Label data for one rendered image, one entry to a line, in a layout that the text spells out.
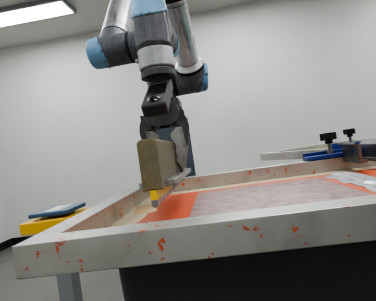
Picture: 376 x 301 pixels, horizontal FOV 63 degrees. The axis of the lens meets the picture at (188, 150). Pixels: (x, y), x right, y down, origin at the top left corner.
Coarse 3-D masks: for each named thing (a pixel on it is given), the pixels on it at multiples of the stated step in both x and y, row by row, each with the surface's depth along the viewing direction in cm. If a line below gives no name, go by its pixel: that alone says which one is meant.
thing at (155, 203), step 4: (180, 180) 71; (176, 184) 64; (180, 184) 71; (172, 188) 59; (176, 188) 64; (168, 192) 54; (164, 196) 49; (156, 200) 44; (160, 200) 46; (152, 204) 44; (156, 204) 44
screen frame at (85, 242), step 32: (320, 160) 84; (128, 192) 71; (64, 224) 43; (96, 224) 48; (160, 224) 34; (192, 224) 32; (224, 224) 32; (256, 224) 31; (288, 224) 31; (320, 224) 31; (352, 224) 31; (32, 256) 34; (64, 256) 33; (96, 256) 33; (128, 256) 33; (160, 256) 32; (192, 256) 32; (224, 256) 32
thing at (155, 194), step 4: (164, 188) 50; (168, 188) 54; (152, 192) 44; (156, 192) 44; (160, 192) 47; (164, 192) 50; (152, 196) 44; (156, 196) 44; (160, 196) 46; (152, 200) 44
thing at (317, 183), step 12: (372, 168) 77; (288, 180) 77; (300, 180) 74; (312, 180) 72; (324, 180) 69; (336, 180) 67; (192, 192) 81; (204, 192) 78; (216, 192) 75; (228, 192) 72; (240, 192) 70; (252, 192) 67; (264, 192) 65; (276, 192) 63; (288, 192) 61; (168, 204) 67; (180, 204) 65; (192, 204) 63; (204, 204) 61
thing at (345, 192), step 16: (304, 192) 59; (320, 192) 57; (336, 192) 55; (352, 192) 53; (368, 192) 51; (176, 208) 61; (192, 208) 59; (208, 208) 57; (224, 208) 54; (240, 208) 53; (256, 208) 51
